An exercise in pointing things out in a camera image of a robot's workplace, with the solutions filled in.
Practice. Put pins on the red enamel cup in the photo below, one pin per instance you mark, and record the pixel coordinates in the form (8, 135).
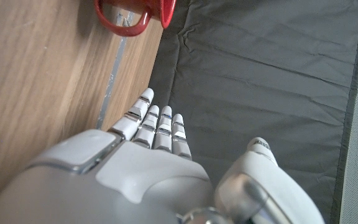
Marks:
(166, 12)

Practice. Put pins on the black fabric backdrop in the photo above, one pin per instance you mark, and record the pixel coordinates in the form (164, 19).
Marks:
(259, 77)

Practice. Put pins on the grey tape outline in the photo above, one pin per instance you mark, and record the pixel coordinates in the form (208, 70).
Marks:
(112, 81)

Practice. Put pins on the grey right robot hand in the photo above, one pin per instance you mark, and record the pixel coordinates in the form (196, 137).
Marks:
(141, 186)

